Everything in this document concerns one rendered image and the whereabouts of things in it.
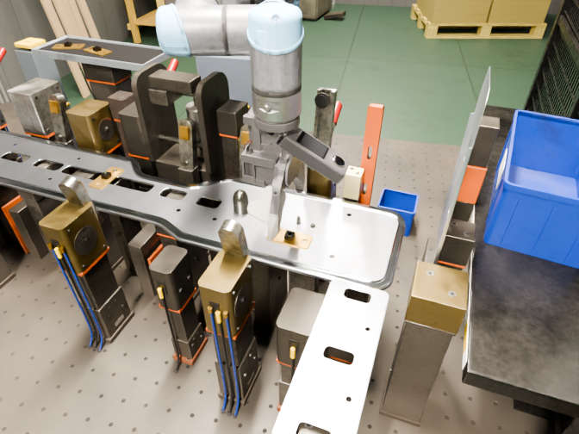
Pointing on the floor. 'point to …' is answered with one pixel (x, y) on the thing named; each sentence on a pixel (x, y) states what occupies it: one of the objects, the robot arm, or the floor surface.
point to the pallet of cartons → (481, 17)
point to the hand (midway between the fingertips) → (289, 216)
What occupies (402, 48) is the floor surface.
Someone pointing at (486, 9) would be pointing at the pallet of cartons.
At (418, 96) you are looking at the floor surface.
